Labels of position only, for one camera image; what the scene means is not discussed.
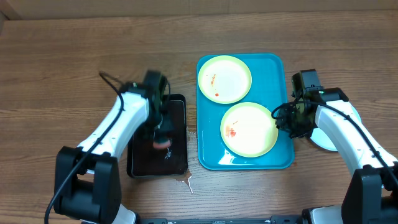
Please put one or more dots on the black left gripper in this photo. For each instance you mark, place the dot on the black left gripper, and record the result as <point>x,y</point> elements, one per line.
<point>168,124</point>

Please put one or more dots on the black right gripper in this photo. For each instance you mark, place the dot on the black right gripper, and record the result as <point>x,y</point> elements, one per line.
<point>285,125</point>

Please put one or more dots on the green orange sponge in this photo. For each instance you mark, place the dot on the green orange sponge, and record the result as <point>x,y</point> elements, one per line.
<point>161,144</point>

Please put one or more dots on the light blue plate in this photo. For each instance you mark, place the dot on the light blue plate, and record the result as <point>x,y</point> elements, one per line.
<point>319,138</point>

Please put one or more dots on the yellow plate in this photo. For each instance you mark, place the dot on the yellow plate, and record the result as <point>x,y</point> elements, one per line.
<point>224,79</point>
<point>248,129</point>

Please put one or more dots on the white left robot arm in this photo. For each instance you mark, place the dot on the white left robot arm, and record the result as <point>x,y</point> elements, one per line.
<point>87,182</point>

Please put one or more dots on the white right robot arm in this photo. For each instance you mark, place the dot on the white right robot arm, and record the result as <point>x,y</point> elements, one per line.
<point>372,193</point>

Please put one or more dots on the black water tray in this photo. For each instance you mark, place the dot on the black water tray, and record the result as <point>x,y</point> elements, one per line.
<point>145,161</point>

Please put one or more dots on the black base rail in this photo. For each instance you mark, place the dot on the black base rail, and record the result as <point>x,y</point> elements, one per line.
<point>276,219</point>

